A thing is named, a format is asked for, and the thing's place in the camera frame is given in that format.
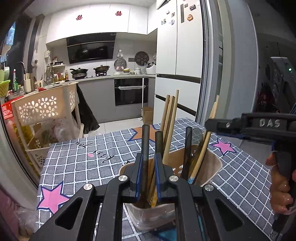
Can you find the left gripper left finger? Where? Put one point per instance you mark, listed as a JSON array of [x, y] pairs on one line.
[[94, 212]]

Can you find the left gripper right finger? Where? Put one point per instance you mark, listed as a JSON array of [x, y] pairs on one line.
[[202, 213]]

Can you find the beige plastic utensil holder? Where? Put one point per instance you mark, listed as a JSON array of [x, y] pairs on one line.
[[176, 195]]

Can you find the black spoon handle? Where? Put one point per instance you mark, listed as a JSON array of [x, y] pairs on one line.
[[197, 144]]

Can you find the black spoon pile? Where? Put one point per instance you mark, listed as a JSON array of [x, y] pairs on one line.
[[159, 142]]

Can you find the person right hand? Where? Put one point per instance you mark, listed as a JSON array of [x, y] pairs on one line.
[[280, 198]]

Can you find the checkered star tablecloth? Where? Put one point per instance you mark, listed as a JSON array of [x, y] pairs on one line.
[[71, 164]]

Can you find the plastic bag of vegetables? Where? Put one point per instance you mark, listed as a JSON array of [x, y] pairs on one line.
[[27, 221]]

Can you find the small cardboard box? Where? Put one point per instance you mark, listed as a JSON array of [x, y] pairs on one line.
[[147, 115]]

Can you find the black garment on cart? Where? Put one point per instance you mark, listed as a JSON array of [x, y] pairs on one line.
[[87, 118]]

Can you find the black built-in oven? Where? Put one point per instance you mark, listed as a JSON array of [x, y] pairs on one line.
[[131, 91]]

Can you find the beige flower-hole storage cart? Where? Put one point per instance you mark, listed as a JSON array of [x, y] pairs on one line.
[[37, 114]]

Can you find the black pot on stove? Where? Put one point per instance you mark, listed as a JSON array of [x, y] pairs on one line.
[[101, 70]]

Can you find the white refrigerator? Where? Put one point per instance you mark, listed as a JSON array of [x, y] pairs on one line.
[[179, 56]]

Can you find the black wok on stove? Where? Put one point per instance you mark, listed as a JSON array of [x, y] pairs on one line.
[[78, 73]]

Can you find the black range hood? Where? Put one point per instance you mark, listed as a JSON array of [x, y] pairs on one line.
[[90, 47]]

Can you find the white upper cabinets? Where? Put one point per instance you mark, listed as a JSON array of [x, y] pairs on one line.
[[101, 18]]

